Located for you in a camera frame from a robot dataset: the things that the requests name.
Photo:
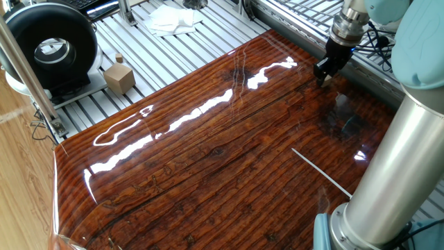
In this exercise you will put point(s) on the black keyboard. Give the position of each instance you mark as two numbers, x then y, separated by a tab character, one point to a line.
83	3

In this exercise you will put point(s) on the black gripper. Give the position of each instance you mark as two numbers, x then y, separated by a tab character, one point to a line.
339	55

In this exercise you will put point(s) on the aluminium frame post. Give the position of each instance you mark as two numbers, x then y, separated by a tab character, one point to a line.
31	80

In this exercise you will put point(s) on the tiny wooden cube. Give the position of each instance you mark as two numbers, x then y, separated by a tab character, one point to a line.
119	58

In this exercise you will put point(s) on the white fan base plate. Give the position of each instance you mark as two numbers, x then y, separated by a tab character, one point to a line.
93	83

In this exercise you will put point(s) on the white cloth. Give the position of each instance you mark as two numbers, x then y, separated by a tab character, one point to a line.
171	21

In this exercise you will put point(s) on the dark round metal object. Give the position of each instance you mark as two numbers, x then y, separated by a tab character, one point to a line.
195	3

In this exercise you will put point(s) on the black round duct fan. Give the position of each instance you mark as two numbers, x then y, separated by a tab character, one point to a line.
21	38

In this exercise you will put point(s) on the large wooden cube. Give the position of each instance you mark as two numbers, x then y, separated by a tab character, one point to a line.
119	79

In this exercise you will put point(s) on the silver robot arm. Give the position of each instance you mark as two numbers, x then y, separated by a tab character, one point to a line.
399	166

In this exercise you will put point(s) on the glossy wood grain mat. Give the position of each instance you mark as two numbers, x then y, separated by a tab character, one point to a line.
208	156

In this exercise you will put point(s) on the short aluminium bracket post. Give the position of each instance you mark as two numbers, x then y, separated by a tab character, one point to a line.
126	14

